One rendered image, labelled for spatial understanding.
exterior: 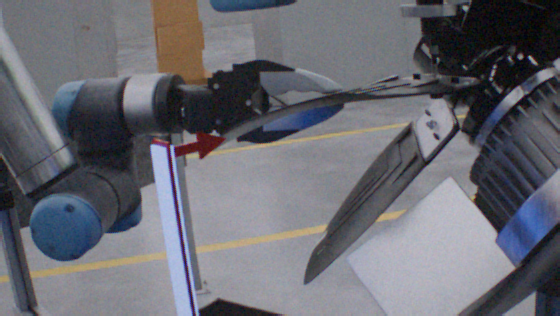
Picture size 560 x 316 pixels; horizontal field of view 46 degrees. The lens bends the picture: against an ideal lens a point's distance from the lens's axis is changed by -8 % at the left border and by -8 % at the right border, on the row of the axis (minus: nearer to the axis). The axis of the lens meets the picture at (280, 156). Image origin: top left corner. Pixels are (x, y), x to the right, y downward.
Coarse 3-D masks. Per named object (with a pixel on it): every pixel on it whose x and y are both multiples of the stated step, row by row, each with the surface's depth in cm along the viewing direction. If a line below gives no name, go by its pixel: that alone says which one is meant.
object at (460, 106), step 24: (456, 24) 80; (456, 48) 79; (480, 48) 78; (504, 48) 78; (432, 72) 82; (456, 72) 79; (480, 72) 78; (504, 72) 75; (528, 72) 74; (456, 96) 81; (480, 96) 76; (504, 96) 76; (480, 120) 77
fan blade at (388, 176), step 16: (400, 144) 92; (416, 144) 88; (384, 160) 94; (400, 160) 89; (416, 160) 86; (368, 176) 96; (384, 176) 91; (400, 176) 87; (416, 176) 85; (352, 192) 100; (368, 192) 93; (384, 192) 89; (400, 192) 86; (352, 208) 94; (368, 208) 90; (384, 208) 87; (336, 224) 96; (352, 224) 91; (368, 224) 88; (336, 240) 92; (352, 240) 88; (320, 256) 93; (336, 256) 89; (320, 272) 89
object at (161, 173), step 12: (156, 156) 57; (156, 168) 57; (156, 180) 58; (168, 180) 56; (168, 192) 57; (168, 204) 57; (168, 216) 58; (168, 228) 58; (168, 240) 59; (168, 252) 59; (180, 252) 58; (180, 264) 58; (180, 276) 59; (180, 288) 59; (180, 300) 60; (180, 312) 61
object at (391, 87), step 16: (384, 80) 77; (400, 80) 76; (416, 80) 75; (432, 80) 72; (336, 96) 56; (352, 96) 57; (368, 96) 59; (384, 96) 61; (400, 96) 63; (272, 112) 59; (288, 112) 61; (240, 128) 65
